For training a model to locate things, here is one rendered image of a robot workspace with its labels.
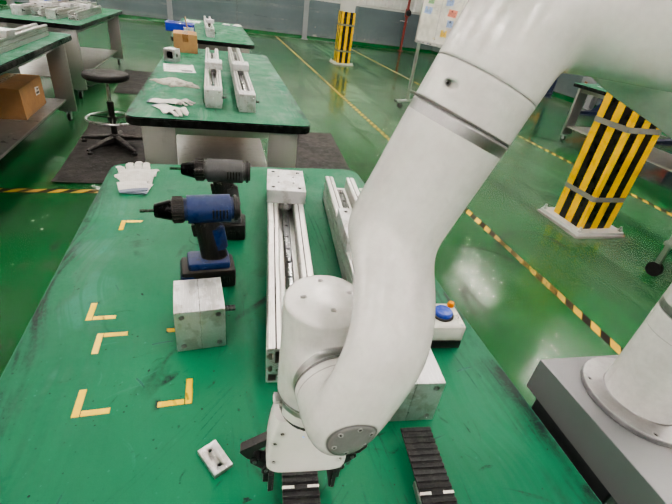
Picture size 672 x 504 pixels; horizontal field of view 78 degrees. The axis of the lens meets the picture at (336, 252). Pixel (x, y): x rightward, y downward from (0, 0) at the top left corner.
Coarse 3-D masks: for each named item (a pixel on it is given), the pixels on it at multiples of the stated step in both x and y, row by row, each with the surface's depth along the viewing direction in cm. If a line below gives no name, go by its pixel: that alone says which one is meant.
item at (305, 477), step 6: (282, 474) 58; (288, 474) 58; (294, 474) 58; (300, 474) 58; (306, 474) 58; (312, 474) 58; (282, 480) 57; (288, 480) 57; (294, 480) 57; (300, 480) 57; (306, 480) 57; (312, 480) 58
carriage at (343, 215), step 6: (342, 210) 111; (348, 210) 111; (342, 216) 108; (348, 216) 108; (342, 222) 105; (348, 222) 105; (342, 228) 105; (342, 234) 104; (342, 240) 104; (348, 240) 99; (348, 246) 100
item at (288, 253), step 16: (272, 208) 115; (272, 224) 108; (288, 224) 114; (304, 224) 110; (272, 240) 101; (288, 240) 107; (304, 240) 103; (272, 256) 95; (288, 256) 101; (304, 256) 97; (272, 272) 90; (288, 272) 95; (304, 272) 91; (272, 288) 85; (272, 304) 81; (272, 320) 77; (272, 336) 73; (272, 352) 71; (272, 368) 73
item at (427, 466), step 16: (416, 432) 66; (416, 448) 64; (432, 448) 64; (416, 464) 62; (432, 464) 62; (416, 480) 59; (432, 480) 60; (448, 480) 60; (432, 496) 58; (448, 496) 58
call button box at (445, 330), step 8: (440, 304) 91; (456, 312) 90; (440, 320) 86; (448, 320) 87; (456, 320) 87; (440, 328) 85; (448, 328) 85; (456, 328) 86; (464, 328) 86; (440, 336) 86; (448, 336) 87; (456, 336) 87; (432, 344) 87; (440, 344) 88; (448, 344) 88; (456, 344) 88
